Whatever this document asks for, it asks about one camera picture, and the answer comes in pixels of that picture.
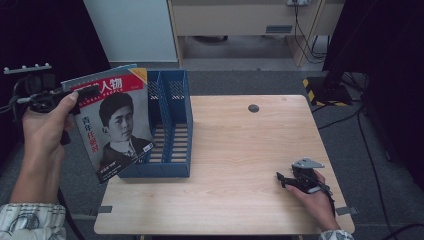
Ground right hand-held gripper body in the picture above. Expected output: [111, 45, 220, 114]
[291, 157, 326, 194]

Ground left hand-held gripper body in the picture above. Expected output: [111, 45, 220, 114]
[3, 63, 64, 114]

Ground magazine with portrait cover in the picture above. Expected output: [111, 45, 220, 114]
[60, 63, 156, 185]

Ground blue plastic file rack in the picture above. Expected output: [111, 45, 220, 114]
[117, 69, 194, 179]

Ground person's right hand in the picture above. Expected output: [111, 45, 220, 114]
[285, 171, 341, 232]

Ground person's left hand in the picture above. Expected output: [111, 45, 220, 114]
[21, 90, 80, 159]

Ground grey tape piece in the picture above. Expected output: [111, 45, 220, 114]
[89, 205, 113, 217]
[335, 206, 359, 216]

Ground black curtain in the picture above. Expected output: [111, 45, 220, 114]
[0, 0, 112, 169]
[322, 0, 424, 192]

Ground white cabinet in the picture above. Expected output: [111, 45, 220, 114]
[82, 0, 179, 63]

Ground black stand base striped tape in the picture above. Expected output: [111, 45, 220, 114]
[302, 76, 354, 108]

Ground grey vent grille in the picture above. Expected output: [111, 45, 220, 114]
[265, 24, 294, 34]

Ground light wooden desk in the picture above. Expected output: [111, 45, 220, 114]
[166, 0, 346, 68]

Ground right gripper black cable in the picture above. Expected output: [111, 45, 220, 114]
[315, 179, 337, 218]

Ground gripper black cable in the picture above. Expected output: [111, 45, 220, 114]
[315, 179, 337, 218]
[0, 75, 88, 240]

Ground black floor cable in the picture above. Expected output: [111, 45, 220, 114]
[311, 103, 424, 240]

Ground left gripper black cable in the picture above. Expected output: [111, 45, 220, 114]
[0, 75, 88, 240]

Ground black hanging cables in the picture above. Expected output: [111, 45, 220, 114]
[292, 2, 330, 65]

